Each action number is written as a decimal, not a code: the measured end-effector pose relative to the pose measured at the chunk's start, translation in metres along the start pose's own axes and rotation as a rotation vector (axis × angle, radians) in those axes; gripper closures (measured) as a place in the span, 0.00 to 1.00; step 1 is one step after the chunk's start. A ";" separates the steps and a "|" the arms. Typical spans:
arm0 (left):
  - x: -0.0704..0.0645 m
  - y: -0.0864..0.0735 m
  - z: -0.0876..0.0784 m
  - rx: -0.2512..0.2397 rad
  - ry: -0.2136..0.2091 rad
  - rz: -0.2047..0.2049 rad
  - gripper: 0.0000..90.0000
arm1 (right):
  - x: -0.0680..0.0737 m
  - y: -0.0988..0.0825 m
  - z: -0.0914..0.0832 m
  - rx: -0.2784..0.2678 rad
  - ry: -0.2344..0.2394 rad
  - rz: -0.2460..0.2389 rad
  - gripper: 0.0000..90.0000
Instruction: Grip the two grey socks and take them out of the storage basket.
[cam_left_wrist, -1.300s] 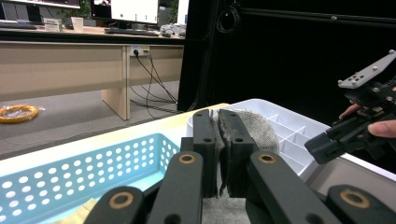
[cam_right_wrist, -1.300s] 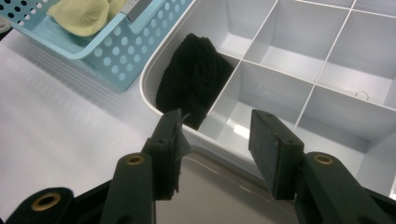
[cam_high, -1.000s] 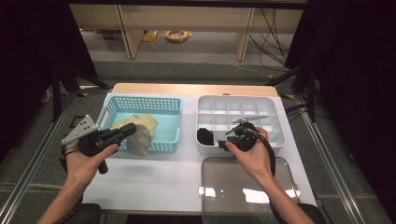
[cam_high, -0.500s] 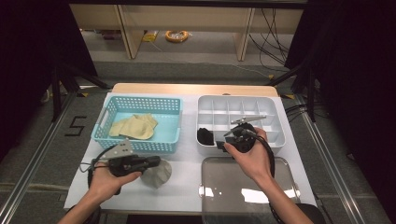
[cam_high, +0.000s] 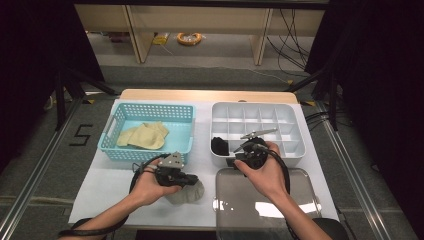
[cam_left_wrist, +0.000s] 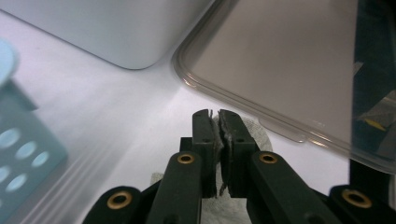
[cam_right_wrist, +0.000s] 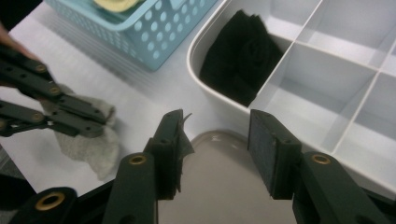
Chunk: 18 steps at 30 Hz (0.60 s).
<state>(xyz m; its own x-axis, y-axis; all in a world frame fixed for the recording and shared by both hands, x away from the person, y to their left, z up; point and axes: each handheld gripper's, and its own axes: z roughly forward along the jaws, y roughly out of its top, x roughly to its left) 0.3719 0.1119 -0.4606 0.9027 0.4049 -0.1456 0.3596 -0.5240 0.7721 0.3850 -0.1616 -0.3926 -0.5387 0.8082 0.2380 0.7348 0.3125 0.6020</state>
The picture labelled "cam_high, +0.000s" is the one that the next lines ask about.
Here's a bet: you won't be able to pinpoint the pale yellow sock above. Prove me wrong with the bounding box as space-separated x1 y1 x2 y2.
116 126 139 147
126 121 169 151

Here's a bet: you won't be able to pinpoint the aluminium floor rail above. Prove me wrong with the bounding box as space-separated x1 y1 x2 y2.
314 99 393 240
0 98 83 240

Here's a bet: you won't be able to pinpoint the dark brown box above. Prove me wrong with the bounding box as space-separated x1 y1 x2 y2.
108 31 130 43

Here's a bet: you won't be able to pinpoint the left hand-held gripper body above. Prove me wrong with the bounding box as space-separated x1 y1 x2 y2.
154 151 188 188

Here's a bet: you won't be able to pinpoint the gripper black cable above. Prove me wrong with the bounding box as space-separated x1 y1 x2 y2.
261 145 301 240
58 153 168 238

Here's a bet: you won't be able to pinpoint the translucent box lid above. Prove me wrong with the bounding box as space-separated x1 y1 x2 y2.
213 167 323 240

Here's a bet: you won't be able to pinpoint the grey sock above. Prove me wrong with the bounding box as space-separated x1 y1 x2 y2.
165 181 206 206

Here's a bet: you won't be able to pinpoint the person's right hand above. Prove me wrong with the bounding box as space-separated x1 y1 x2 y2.
233 141 290 202

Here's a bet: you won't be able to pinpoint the light blue plastic basket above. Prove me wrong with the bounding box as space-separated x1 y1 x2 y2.
97 102 197 165

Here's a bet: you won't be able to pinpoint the yellow packet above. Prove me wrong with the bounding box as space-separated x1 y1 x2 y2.
152 32 171 46

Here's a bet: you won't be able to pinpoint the black floor cable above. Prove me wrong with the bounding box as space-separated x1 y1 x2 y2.
304 111 334 123
304 119 334 132

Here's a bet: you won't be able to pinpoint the white divided storage box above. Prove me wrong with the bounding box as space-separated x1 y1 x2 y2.
209 101 307 169

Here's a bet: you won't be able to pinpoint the beige wooden desk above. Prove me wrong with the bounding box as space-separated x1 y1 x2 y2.
74 3 326 66

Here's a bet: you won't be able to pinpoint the black tripod stand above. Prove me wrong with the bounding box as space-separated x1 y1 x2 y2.
284 68 339 132
54 68 119 132

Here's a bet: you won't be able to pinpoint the tangled black cables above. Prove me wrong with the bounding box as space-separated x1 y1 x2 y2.
266 8 313 73

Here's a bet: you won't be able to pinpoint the orange cable coil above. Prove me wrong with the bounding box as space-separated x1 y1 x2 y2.
176 31 203 47

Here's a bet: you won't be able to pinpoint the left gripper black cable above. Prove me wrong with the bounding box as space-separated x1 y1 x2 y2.
58 153 168 238

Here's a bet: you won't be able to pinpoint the person's left hand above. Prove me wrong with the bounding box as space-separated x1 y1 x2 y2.
130 158 183 208

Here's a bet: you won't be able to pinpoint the black curtain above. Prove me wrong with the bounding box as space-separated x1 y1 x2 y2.
304 0 424 231
0 0 106 174

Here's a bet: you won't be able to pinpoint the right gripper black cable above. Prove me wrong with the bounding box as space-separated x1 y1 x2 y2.
261 145 301 240

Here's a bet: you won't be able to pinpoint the short white cable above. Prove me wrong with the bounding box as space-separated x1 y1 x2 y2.
43 95 56 111

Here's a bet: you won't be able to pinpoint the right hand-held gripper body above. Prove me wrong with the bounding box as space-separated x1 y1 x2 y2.
232 127 280 171

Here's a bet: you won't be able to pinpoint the black sock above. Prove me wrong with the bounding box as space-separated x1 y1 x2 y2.
210 136 230 157
213 141 230 157

